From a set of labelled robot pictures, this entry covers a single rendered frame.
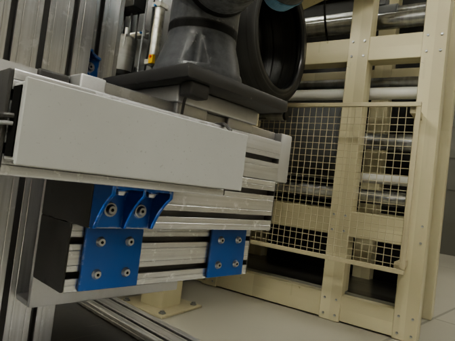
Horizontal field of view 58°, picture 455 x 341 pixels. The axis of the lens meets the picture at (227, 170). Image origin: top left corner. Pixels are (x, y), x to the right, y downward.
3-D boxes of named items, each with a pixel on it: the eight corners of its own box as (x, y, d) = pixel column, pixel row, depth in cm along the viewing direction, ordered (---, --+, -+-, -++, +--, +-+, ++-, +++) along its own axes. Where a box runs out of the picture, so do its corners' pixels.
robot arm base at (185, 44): (191, 72, 58) (200, 3, 58) (132, 81, 68) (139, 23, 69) (258, 97, 69) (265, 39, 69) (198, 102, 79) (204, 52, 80)
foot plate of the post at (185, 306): (116, 302, 180) (117, 297, 180) (158, 293, 202) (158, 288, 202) (162, 319, 165) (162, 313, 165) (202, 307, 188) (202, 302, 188)
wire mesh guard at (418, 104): (217, 237, 211) (233, 103, 214) (219, 236, 213) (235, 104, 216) (403, 275, 162) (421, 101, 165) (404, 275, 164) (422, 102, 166)
